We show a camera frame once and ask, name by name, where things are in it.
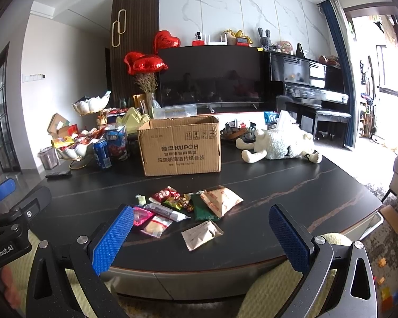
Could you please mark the dark tray with items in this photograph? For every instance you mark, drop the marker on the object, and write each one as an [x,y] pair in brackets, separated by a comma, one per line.
[234,130]

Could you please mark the dried flower vase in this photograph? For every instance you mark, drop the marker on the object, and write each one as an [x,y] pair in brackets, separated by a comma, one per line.
[147,82]

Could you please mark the tan fortune biscuits bag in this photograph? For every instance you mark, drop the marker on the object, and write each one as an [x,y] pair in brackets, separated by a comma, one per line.
[220,200]

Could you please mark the white gold snack bar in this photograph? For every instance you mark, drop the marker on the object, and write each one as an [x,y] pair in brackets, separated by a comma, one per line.
[166,212]

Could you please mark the small light green candy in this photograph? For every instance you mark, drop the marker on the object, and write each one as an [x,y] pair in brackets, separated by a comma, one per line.
[142,201]

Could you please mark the pale green tissue box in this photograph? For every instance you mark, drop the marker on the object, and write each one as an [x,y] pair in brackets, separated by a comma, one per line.
[132,120]

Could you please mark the brown gold candy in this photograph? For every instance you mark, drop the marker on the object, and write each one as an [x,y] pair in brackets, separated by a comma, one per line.
[185,201]

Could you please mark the clear plastic cup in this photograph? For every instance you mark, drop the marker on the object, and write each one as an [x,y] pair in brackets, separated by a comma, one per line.
[49,158]

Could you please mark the dark green snack packet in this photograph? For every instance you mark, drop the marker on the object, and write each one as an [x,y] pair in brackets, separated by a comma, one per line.
[201,211]

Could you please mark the white red cookie packet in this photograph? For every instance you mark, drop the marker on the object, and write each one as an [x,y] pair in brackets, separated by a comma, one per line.
[156,226]

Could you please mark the pink snack packet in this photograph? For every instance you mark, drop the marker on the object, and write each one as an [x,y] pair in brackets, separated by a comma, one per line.
[141,216]

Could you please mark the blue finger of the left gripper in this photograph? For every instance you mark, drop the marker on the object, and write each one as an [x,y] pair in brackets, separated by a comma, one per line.
[7,188]

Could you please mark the white plush sheep toy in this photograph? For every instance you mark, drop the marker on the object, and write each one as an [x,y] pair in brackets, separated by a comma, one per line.
[286,140]

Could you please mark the black piano bench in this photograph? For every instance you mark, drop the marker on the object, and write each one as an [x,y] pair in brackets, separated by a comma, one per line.
[337,123]

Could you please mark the yellow green candy packet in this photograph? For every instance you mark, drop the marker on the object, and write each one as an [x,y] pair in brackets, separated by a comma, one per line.
[174,203]

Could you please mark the blue oreo can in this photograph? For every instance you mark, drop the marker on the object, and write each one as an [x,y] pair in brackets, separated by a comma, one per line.
[102,157]

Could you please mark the black remote control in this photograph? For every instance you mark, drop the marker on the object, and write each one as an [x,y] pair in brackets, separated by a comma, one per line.
[59,175]

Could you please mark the black piano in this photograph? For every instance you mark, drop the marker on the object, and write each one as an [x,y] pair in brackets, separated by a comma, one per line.
[304,86]

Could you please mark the blue snack bag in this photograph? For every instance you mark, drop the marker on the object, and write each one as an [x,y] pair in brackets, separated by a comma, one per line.
[271,119]

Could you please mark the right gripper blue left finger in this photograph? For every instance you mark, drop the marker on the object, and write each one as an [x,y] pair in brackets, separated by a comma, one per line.
[49,292]

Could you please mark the small tan biscuit packet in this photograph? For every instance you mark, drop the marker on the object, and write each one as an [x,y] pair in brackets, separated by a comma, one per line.
[201,234]

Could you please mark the grey bunny figure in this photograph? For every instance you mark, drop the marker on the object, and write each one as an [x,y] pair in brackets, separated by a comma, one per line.
[264,38]

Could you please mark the white shell snack bowl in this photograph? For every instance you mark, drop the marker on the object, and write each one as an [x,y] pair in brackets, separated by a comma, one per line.
[78,148]

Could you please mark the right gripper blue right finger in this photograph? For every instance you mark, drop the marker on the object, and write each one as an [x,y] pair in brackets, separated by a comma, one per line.
[352,293]

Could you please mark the red heart balloon back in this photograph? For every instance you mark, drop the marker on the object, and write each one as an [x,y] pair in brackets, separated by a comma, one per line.
[164,40]

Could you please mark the black television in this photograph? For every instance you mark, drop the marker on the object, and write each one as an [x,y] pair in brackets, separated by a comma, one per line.
[213,74]

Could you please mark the brown cardboard box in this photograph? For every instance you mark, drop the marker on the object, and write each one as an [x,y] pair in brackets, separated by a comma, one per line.
[175,146]

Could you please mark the upper white shell bowl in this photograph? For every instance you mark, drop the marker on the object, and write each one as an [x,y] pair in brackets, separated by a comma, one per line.
[87,106]

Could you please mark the red candy wrapper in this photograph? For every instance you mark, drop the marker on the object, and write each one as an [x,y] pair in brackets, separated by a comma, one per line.
[162,195]

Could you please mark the blue red m&m box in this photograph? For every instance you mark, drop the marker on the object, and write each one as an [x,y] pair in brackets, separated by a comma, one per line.
[115,137]

